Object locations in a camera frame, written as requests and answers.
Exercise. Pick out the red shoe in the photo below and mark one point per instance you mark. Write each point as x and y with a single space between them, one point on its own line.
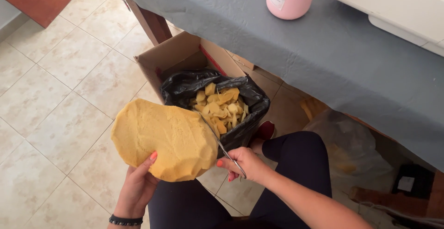
265 130

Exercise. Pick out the yellow foam piece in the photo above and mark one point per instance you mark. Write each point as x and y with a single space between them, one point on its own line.
163 140

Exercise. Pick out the white appliance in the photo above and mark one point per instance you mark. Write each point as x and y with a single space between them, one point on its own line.
399 10

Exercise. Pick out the pile of yellow foam scraps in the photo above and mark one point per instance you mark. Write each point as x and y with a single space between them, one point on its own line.
219 108

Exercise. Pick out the person's right hand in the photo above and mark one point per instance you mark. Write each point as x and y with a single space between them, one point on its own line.
247 164

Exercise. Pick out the black plastic bag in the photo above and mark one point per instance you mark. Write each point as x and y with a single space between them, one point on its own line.
246 114

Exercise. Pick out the metal scissors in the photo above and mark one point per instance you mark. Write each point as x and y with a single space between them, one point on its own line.
222 145

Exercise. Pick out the person's left hand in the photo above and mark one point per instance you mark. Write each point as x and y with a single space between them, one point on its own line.
137 190

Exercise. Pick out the cardboard box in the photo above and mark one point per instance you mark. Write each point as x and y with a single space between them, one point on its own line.
180 55

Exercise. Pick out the grey tablecloth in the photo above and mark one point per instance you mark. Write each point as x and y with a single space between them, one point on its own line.
312 52

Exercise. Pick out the black power adapter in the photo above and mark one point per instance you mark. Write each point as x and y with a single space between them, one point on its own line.
412 184

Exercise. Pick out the clear plastic bag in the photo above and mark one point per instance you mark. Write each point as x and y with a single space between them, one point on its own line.
347 149

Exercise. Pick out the wooden table leg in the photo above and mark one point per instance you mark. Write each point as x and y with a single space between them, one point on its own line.
149 22

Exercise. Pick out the person's black-clad legs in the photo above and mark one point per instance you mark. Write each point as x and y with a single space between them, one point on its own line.
295 166

